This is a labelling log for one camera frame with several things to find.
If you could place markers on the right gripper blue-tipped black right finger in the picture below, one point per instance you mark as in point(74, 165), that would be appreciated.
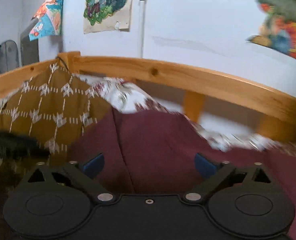
point(226, 184)

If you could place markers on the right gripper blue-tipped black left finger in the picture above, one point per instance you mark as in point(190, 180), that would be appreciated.
point(71, 183)

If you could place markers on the maroon long-sleeve shirt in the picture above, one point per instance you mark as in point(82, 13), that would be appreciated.
point(153, 152)

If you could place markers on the brown PF-patterned blanket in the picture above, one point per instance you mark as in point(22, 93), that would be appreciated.
point(54, 108)

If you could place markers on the orange-blue anime poster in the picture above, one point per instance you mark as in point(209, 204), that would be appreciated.
point(49, 16)

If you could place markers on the anime character poster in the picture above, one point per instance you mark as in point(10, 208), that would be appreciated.
point(106, 15)

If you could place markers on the wooden bed frame rail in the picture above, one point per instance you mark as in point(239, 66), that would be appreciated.
point(278, 110)

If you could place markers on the white wall pipe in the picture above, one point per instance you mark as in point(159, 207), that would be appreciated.
point(141, 28)

